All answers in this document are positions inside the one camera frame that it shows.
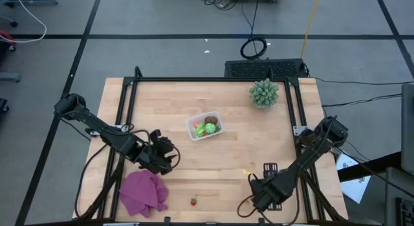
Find black keyboard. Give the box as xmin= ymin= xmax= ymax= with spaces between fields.
xmin=395 ymin=196 xmax=414 ymax=226

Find grey furniture leg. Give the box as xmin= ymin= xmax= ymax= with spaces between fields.
xmin=0 ymin=72 xmax=23 ymax=84

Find grey desk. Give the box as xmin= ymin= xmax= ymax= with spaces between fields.
xmin=384 ymin=166 xmax=414 ymax=226

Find white floor cable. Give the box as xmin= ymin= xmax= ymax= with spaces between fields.
xmin=0 ymin=0 xmax=48 ymax=44

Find coiled black floor cable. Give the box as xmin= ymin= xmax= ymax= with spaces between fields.
xmin=239 ymin=0 xmax=268 ymax=61

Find yellow floor cable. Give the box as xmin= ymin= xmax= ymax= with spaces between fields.
xmin=300 ymin=0 xmax=321 ymax=60

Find green succulent plant in pot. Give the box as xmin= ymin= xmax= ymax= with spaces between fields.
xmin=248 ymin=78 xmax=280 ymax=109

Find long black floor cable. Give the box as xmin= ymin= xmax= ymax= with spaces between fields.
xmin=309 ymin=75 xmax=414 ymax=87

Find grey furniture base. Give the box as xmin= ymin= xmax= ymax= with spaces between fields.
xmin=0 ymin=0 xmax=59 ymax=8

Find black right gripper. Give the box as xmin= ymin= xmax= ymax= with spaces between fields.
xmin=250 ymin=162 xmax=283 ymax=211

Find clear plastic tupperware container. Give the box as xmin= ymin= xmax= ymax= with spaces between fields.
xmin=186 ymin=111 xmax=224 ymax=142

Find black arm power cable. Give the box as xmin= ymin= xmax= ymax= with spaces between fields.
xmin=321 ymin=93 xmax=402 ymax=108

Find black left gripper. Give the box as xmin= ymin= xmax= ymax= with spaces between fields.
xmin=142 ymin=129 xmax=178 ymax=175

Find red object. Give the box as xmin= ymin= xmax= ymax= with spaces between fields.
xmin=0 ymin=29 xmax=17 ymax=47

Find black beam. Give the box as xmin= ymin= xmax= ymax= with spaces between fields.
xmin=337 ymin=150 xmax=402 ymax=183

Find purple cloth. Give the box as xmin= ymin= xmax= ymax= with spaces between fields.
xmin=118 ymin=169 xmax=170 ymax=219

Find black metal table frame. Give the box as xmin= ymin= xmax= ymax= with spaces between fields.
xmin=73 ymin=65 xmax=349 ymax=226

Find white printed paper sheet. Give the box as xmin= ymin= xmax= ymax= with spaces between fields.
xmin=335 ymin=153 xmax=372 ymax=205

